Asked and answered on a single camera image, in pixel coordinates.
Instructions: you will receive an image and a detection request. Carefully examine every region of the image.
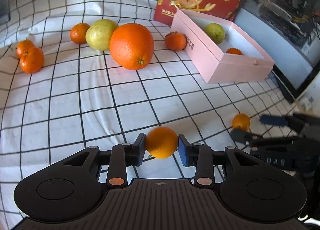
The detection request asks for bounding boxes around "pink cardboard box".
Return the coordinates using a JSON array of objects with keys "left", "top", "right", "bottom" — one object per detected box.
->
[{"left": 171, "top": 8, "right": 275, "bottom": 84}]

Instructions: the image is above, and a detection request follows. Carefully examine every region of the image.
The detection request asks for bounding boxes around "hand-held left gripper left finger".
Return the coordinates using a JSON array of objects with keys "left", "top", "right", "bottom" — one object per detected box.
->
[{"left": 62, "top": 133, "right": 147, "bottom": 187}]

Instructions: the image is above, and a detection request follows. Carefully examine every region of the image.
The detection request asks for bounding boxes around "large navel orange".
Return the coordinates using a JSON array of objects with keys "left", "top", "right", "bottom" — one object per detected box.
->
[{"left": 109, "top": 23, "right": 154, "bottom": 71}]

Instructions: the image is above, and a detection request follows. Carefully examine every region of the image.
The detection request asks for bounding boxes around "large yellow-green pear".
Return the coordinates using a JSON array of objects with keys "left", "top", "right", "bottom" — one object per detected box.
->
[{"left": 85, "top": 19, "right": 119, "bottom": 51}]

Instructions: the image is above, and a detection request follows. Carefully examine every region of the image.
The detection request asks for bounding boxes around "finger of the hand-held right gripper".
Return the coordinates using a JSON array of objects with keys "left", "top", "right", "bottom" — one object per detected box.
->
[
  {"left": 259, "top": 113, "right": 320, "bottom": 134},
  {"left": 230, "top": 128, "right": 304, "bottom": 154}
]

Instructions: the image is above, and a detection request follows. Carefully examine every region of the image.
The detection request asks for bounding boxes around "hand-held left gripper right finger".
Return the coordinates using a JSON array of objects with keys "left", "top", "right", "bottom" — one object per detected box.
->
[{"left": 178, "top": 134, "right": 253, "bottom": 187}]

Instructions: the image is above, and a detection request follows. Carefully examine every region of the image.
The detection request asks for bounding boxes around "black framed picture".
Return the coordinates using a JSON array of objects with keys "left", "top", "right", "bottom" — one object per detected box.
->
[{"left": 234, "top": 0, "right": 320, "bottom": 104}]

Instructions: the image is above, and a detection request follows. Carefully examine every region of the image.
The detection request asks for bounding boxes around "small yellow-green pear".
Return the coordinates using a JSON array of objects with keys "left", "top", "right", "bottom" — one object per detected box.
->
[{"left": 204, "top": 23, "right": 225, "bottom": 44}]

